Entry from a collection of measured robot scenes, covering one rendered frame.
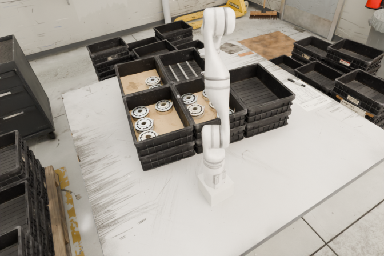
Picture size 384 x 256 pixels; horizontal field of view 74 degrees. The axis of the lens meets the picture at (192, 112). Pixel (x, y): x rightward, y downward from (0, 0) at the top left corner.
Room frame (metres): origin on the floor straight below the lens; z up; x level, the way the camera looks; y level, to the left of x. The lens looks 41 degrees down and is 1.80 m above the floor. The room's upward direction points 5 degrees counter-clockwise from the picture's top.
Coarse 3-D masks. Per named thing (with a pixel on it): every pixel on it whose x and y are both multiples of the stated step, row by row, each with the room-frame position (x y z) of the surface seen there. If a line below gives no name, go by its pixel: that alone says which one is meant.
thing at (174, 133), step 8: (160, 88) 1.24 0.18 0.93; (128, 96) 1.19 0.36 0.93; (176, 96) 1.15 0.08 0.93; (128, 112) 1.05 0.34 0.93; (184, 112) 1.01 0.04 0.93; (128, 120) 0.98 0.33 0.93; (184, 128) 0.89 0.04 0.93; (192, 128) 0.89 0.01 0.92; (160, 136) 0.85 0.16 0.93; (168, 136) 0.85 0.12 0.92; (136, 144) 0.81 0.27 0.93; (144, 144) 0.82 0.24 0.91
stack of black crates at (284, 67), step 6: (270, 60) 2.39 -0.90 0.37; (276, 60) 2.43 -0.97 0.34; (282, 60) 2.48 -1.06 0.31; (288, 60) 2.42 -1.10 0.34; (294, 60) 2.35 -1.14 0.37; (282, 66) 2.41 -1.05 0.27; (288, 66) 2.40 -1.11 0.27; (294, 66) 2.33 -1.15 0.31; (300, 66) 2.27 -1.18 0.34; (288, 72) 2.29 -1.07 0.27
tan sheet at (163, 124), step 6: (150, 108) 1.19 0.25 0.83; (174, 108) 1.17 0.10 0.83; (150, 114) 1.13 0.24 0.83; (156, 114) 1.12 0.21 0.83; (168, 114) 1.11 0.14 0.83; (174, 114) 1.11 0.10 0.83; (132, 120) 1.09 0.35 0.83; (156, 120) 1.07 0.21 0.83; (162, 120) 1.07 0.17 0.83; (168, 120) 1.07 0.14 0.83; (174, 120) 1.06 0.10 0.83; (180, 120) 1.06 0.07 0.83; (156, 126) 1.02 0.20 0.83; (162, 126) 1.02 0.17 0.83; (168, 126) 1.01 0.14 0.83; (174, 126) 1.01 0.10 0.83; (180, 126) 1.01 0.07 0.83; (156, 132) 0.98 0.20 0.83; (162, 132) 0.97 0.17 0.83; (168, 132) 0.97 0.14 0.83
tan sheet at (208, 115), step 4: (200, 92) 1.31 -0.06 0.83; (196, 96) 1.27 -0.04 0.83; (200, 96) 1.26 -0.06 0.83; (200, 100) 1.22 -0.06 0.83; (204, 100) 1.22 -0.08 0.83; (200, 104) 1.18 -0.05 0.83; (204, 104) 1.18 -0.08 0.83; (208, 104) 1.18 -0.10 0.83; (208, 108) 1.14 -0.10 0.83; (204, 112) 1.11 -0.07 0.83; (208, 112) 1.11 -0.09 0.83; (212, 112) 1.10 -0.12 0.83; (204, 116) 1.07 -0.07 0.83; (208, 116) 1.07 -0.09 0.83; (212, 116) 1.07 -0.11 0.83; (216, 116) 1.07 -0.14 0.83; (196, 120) 1.05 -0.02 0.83; (200, 120) 1.04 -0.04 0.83; (204, 120) 1.04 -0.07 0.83; (208, 120) 1.04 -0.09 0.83
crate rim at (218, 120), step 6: (198, 78) 1.31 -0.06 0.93; (174, 84) 1.27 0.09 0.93; (180, 84) 1.28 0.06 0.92; (180, 96) 1.15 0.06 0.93; (234, 96) 1.11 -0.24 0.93; (240, 102) 1.05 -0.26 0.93; (186, 108) 1.04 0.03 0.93; (234, 114) 0.96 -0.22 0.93; (240, 114) 0.97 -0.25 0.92; (192, 120) 0.94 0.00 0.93; (210, 120) 0.93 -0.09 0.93; (216, 120) 0.93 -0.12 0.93; (198, 126) 0.90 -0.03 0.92
